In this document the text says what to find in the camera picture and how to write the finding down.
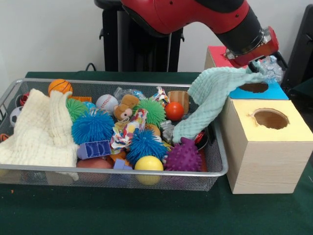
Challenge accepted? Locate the yellow smooth ball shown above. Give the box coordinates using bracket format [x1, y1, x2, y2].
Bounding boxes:
[134, 155, 164, 186]

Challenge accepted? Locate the clear mesh bin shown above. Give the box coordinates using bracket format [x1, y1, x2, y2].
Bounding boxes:
[0, 77, 229, 192]

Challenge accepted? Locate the mint green waffle cloth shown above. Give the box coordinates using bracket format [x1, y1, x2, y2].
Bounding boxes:
[172, 67, 266, 145]

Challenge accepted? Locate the blue rubber koosh ball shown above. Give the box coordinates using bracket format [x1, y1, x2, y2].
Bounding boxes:
[71, 109, 115, 145]
[126, 129, 169, 166]

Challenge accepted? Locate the black cable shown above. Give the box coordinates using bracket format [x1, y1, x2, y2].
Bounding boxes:
[85, 63, 106, 72]

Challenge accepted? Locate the white toy baseball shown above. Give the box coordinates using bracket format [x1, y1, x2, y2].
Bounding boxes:
[95, 94, 119, 111]

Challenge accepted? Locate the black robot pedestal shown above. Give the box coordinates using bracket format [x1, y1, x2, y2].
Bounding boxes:
[94, 0, 185, 72]

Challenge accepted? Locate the green rubber koosh ball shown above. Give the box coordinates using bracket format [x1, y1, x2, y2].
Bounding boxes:
[133, 97, 167, 128]

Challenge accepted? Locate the purple spiky ball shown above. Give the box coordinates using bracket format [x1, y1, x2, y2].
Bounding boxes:
[163, 138, 203, 172]

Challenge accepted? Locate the orange toy basketball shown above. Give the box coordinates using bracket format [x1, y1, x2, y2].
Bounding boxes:
[48, 78, 73, 96]

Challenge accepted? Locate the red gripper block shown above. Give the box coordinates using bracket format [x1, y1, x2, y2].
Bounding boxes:
[228, 26, 289, 73]

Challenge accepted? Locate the crushed clear plastic bottle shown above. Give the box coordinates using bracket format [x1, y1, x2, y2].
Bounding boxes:
[259, 55, 285, 85]

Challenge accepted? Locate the wooden box with three holes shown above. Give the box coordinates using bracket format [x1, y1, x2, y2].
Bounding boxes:
[204, 45, 313, 195]

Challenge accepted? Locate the dark green table cloth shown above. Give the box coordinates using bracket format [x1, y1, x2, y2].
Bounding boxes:
[0, 70, 313, 235]
[288, 78, 313, 108]

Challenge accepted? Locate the orange smooth ball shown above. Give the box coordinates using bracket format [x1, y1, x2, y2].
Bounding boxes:
[164, 101, 185, 121]

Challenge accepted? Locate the brown plush monkey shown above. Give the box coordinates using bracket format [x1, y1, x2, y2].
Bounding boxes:
[112, 94, 139, 122]

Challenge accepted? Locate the cream waffle cloth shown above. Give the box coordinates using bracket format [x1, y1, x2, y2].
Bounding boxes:
[0, 88, 79, 182]

